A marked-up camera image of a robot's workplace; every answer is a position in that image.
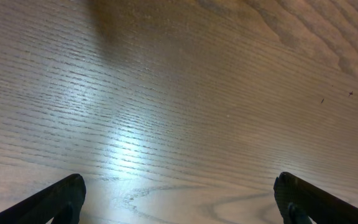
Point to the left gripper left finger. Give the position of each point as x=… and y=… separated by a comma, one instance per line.
x=61, y=202

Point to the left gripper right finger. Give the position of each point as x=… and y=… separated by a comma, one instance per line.
x=301, y=202

